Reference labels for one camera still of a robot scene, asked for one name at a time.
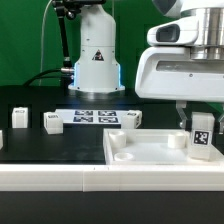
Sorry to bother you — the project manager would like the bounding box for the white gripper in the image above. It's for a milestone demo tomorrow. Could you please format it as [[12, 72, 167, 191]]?
[[135, 47, 224, 134]]

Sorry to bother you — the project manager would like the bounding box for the white square tabletop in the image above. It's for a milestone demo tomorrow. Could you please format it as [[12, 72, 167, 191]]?
[[103, 129, 224, 165]]

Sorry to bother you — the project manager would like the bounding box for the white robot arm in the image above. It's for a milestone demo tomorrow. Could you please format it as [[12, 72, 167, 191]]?
[[70, 0, 224, 103]]

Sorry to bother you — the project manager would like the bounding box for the white sheet with tags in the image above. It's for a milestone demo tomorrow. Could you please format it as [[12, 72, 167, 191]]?
[[55, 109, 126, 124]]

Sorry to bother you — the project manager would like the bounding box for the white U-shaped obstacle fence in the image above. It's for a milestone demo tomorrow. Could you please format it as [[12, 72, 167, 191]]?
[[0, 132, 224, 193]]

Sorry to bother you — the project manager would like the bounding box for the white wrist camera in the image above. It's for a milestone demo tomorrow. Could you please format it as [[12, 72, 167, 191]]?
[[147, 19, 199, 46]]

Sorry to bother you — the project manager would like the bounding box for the grey cable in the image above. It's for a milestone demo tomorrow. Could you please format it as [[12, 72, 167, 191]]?
[[38, 0, 54, 86]]

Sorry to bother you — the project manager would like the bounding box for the black cable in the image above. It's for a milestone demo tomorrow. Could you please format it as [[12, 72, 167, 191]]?
[[23, 68, 74, 86]]

